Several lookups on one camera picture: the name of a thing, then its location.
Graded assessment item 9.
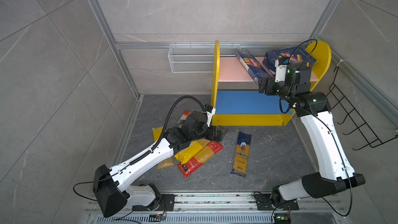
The blue Barilla spaghetti bag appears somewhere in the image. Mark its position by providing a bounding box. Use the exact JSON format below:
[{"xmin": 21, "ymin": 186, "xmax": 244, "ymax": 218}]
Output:
[{"xmin": 236, "ymin": 49, "xmax": 272, "ymax": 85}]

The blue Barilla rigatoni box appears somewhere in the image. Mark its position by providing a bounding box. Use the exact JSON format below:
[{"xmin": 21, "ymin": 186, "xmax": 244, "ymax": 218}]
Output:
[{"xmin": 262, "ymin": 47, "xmax": 318, "ymax": 77}]

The blue yellow spaghetti bag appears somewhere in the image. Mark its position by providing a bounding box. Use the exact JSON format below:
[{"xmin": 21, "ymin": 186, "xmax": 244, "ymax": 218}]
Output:
[{"xmin": 231, "ymin": 132, "xmax": 252, "ymax": 177}]

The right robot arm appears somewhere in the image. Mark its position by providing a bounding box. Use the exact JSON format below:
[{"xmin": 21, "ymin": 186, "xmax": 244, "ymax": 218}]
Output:
[{"xmin": 259, "ymin": 64, "xmax": 365, "ymax": 210}]

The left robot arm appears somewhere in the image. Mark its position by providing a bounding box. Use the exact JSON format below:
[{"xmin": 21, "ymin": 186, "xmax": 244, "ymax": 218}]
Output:
[{"xmin": 90, "ymin": 95, "xmax": 222, "ymax": 218}]

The red yellow pasta bag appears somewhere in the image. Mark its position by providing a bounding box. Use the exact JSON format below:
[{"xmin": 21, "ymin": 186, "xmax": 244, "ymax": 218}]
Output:
[{"xmin": 178, "ymin": 142, "xmax": 224, "ymax": 178}]

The yellow shelf unit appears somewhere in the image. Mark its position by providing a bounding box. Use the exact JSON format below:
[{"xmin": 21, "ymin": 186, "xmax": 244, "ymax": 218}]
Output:
[{"xmin": 211, "ymin": 39, "xmax": 331, "ymax": 126}]

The small tan pasta bag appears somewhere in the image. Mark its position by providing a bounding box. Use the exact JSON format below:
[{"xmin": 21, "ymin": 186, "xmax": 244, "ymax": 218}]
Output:
[{"xmin": 157, "ymin": 158, "xmax": 174, "ymax": 169}]

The red white spaghetti bag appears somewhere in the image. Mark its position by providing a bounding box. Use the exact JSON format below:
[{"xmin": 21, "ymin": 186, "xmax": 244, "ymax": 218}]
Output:
[{"xmin": 178, "ymin": 111, "xmax": 191, "ymax": 123}]

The yellow Pastatime spaghetti bag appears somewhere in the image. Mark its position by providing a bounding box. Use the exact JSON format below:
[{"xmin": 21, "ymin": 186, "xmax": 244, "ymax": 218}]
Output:
[{"xmin": 174, "ymin": 139, "xmax": 210, "ymax": 164}]

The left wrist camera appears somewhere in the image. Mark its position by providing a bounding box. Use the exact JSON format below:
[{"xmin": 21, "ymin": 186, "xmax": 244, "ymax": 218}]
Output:
[{"xmin": 203, "ymin": 104, "xmax": 216, "ymax": 127}]

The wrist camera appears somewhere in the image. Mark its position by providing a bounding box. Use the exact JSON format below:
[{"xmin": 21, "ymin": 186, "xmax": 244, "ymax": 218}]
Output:
[
  {"xmin": 203, "ymin": 104, "xmax": 216, "ymax": 127},
  {"xmin": 275, "ymin": 57, "xmax": 290, "ymax": 83}
]

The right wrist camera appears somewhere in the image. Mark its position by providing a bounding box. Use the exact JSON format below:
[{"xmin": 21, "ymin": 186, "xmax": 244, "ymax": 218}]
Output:
[{"xmin": 275, "ymin": 57, "xmax": 290, "ymax": 83}]

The aluminium mounting rail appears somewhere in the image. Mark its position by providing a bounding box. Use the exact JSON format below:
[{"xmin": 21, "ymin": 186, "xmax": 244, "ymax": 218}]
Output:
[{"xmin": 79, "ymin": 191, "xmax": 350, "ymax": 224}]

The black wire hook rack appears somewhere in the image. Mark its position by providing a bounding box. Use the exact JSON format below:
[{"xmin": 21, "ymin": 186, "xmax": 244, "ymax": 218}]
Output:
[{"xmin": 326, "ymin": 67, "xmax": 398, "ymax": 151}]

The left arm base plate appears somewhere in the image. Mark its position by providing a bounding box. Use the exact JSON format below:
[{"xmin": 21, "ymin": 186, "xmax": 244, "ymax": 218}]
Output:
[{"xmin": 132, "ymin": 194, "xmax": 176, "ymax": 212}]

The white wire mesh basket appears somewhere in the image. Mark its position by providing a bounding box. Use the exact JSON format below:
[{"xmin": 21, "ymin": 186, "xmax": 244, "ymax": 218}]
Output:
[{"xmin": 167, "ymin": 44, "xmax": 243, "ymax": 74}]

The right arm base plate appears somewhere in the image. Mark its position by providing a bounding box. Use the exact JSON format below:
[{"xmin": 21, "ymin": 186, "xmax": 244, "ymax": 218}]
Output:
[{"xmin": 253, "ymin": 192, "xmax": 300, "ymax": 211}]

